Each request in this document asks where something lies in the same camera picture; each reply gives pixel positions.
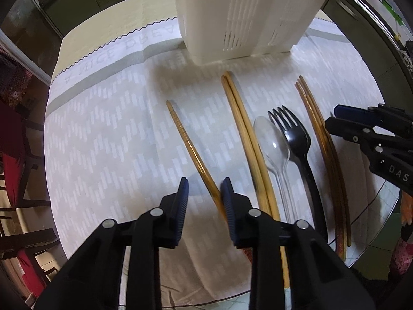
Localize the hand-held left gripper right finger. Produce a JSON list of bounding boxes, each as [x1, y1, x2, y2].
[[221, 177, 376, 310]]

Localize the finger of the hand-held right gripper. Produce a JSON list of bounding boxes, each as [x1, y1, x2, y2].
[[334, 103, 413, 133], [325, 116, 413, 186]]

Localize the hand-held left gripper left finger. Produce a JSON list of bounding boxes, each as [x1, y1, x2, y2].
[[34, 177, 189, 310]]

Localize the dark brown wooden chopstick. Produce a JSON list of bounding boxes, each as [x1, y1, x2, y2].
[[166, 100, 255, 265], [299, 76, 352, 251], [295, 84, 344, 263], [297, 80, 348, 260]]

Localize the black plastic fork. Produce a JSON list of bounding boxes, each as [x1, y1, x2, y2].
[[267, 105, 329, 244]]

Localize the clear plastic spoon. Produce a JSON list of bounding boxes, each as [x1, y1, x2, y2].
[[253, 115, 299, 225]]

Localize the light bamboo chopstick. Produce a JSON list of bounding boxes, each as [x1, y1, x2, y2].
[[225, 71, 290, 289], [221, 75, 281, 222]]

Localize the white plastic utensil holder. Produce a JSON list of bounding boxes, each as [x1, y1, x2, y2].
[[170, 0, 338, 66]]

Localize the white patterned cloth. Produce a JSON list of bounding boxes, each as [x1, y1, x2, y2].
[[43, 16, 402, 301]]

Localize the person's pink patterned clothing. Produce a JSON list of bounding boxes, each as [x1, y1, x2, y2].
[[389, 194, 413, 276]]

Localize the dark chair with red cushion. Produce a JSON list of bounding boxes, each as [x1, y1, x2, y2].
[[0, 228, 62, 301], [0, 105, 52, 209]]

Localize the cream tablecloth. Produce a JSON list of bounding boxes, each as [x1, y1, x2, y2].
[[53, 0, 402, 310]]

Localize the glass sliding door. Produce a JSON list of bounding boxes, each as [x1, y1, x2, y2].
[[0, 0, 65, 84]]

